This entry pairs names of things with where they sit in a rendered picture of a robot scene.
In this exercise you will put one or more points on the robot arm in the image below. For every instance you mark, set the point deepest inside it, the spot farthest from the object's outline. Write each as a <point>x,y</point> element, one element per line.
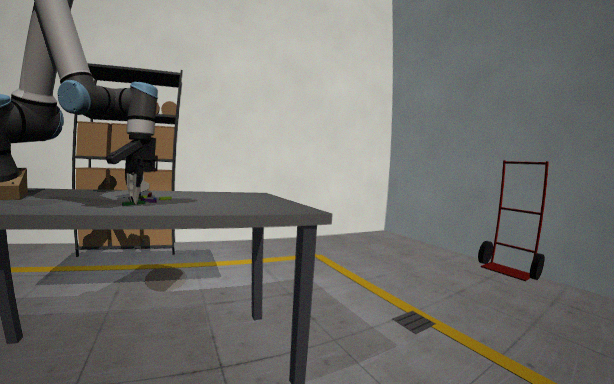
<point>32,113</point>

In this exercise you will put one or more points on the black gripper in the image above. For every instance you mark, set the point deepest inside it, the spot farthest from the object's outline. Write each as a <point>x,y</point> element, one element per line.
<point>136,163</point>

